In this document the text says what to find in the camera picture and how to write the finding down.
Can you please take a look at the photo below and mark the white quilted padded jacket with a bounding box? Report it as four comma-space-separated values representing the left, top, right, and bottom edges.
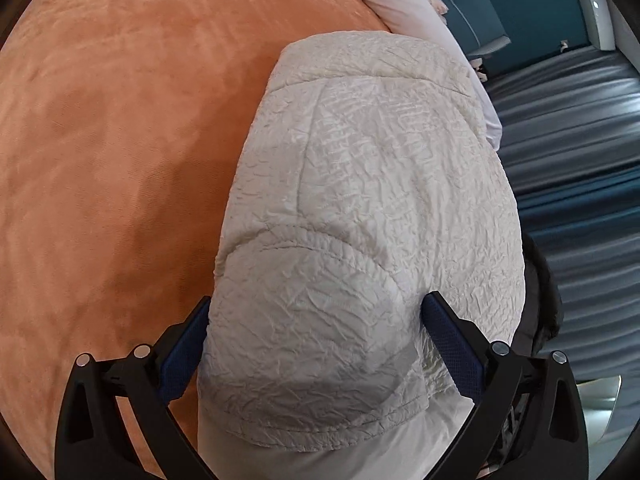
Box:
198, 32, 525, 479

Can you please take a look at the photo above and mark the grey blue curtain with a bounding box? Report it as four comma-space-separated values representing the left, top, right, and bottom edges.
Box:
487, 47, 639, 379

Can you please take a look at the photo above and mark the orange plush bed cover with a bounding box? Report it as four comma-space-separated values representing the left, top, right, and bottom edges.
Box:
1, 0, 381, 477

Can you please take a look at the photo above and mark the teal upholstered headboard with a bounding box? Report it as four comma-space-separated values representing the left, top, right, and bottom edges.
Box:
442, 0, 511, 58

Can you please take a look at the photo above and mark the rolled white pink duvet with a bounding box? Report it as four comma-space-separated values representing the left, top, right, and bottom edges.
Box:
362, 0, 502, 150

